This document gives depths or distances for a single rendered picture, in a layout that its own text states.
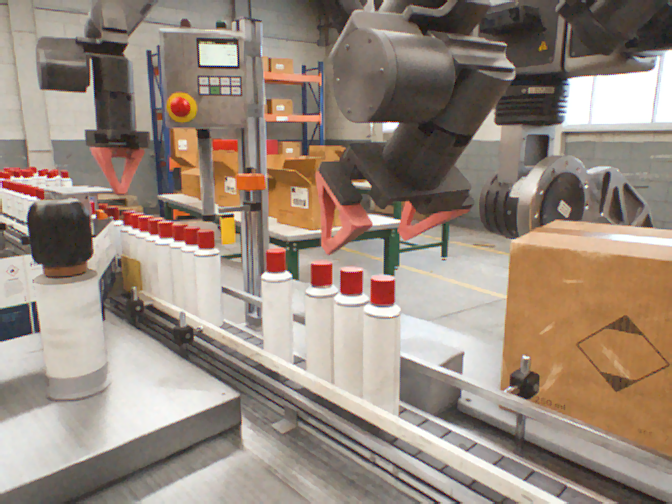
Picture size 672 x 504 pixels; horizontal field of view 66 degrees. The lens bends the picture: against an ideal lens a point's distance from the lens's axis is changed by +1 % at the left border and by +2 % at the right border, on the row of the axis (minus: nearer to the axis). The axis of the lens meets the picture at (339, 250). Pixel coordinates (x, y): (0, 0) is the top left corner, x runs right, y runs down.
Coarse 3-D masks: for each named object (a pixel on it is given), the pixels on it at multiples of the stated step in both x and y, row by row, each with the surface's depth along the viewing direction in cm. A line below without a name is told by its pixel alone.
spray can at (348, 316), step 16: (352, 272) 71; (352, 288) 71; (336, 304) 72; (352, 304) 71; (336, 320) 73; (352, 320) 72; (336, 336) 73; (352, 336) 72; (336, 352) 74; (352, 352) 73; (336, 368) 74; (352, 368) 73; (336, 384) 75; (352, 384) 74
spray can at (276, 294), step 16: (272, 256) 83; (272, 272) 84; (288, 272) 86; (272, 288) 83; (288, 288) 84; (272, 304) 84; (288, 304) 85; (272, 320) 84; (288, 320) 85; (272, 336) 85; (288, 336) 86; (272, 352) 86; (288, 352) 87
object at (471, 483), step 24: (240, 336) 101; (240, 360) 91; (288, 384) 82; (336, 408) 75; (384, 432) 69; (432, 432) 69; (456, 432) 69; (432, 456) 64; (480, 456) 64; (504, 456) 64; (456, 480) 60; (528, 480) 59; (552, 480) 59
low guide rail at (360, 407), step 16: (160, 304) 111; (192, 320) 101; (224, 336) 93; (240, 352) 90; (256, 352) 86; (272, 368) 83; (288, 368) 80; (304, 384) 78; (320, 384) 75; (336, 400) 73; (352, 400) 70; (368, 416) 68; (384, 416) 66; (400, 432) 64; (416, 432) 63; (432, 448) 61; (448, 448) 59; (448, 464) 60; (464, 464) 58; (480, 464) 57; (480, 480) 57; (496, 480) 55; (512, 480) 54; (512, 496) 54; (528, 496) 53; (544, 496) 52
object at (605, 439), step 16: (224, 288) 106; (256, 304) 98; (304, 320) 88; (400, 352) 74; (416, 368) 71; (432, 368) 69; (464, 384) 66; (480, 384) 65; (496, 400) 63; (512, 400) 61; (528, 416) 60; (544, 416) 58; (560, 416) 57; (576, 432) 56; (592, 432) 55; (608, 432) 54; (608, 448) 54; (624, 448) 53; (640, 448) 52; (656, 464) 51
